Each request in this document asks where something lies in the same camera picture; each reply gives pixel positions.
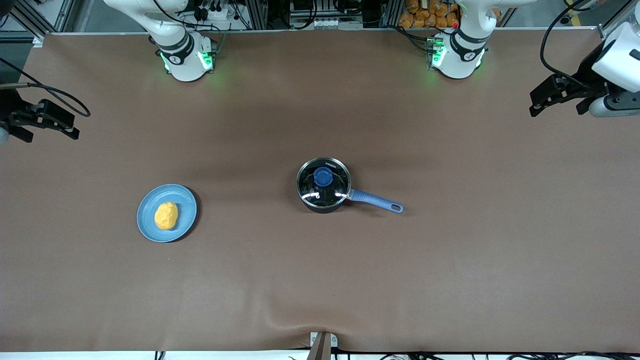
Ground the yellow potato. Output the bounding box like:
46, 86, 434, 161
154, 202, 179, 231

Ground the glass lid blue knob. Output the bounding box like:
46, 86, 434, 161
297, 157, 351, 208

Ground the blue round plate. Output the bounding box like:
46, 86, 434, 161
137, 184, 198, 243

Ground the orange items bin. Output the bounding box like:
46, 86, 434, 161
398, 0, 501, 29

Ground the white power strip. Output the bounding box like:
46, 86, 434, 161
190, 2, 238, 22

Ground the brown table cover mat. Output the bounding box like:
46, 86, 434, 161
0, 27, 640, 353

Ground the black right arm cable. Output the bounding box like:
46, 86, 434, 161
0, 56, 92, 118

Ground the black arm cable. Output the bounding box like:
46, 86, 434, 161
540, 0, 608, 91
0, 56, 92, 118

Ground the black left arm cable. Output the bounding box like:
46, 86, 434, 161
540, 0, 608, 91

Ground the aluminium corner frame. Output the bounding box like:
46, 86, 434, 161
597, 20, 626, 40
0, 0, 76, 47

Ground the aluminium frame post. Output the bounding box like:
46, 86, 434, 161
245, 0, 269, 30
380, 0, 403, 28

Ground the black pot blue handle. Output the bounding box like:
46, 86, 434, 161
296, 157, 404, 215

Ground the grey metal bracket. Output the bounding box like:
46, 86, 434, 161
307, 331, 339, 360

